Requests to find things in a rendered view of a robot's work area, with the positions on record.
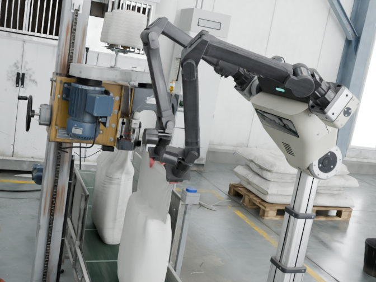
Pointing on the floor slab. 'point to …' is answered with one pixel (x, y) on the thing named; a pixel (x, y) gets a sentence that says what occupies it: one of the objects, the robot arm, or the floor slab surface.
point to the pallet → (269, 212)
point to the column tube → (67, 19)
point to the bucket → (370, 257)
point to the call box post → (182, 238)
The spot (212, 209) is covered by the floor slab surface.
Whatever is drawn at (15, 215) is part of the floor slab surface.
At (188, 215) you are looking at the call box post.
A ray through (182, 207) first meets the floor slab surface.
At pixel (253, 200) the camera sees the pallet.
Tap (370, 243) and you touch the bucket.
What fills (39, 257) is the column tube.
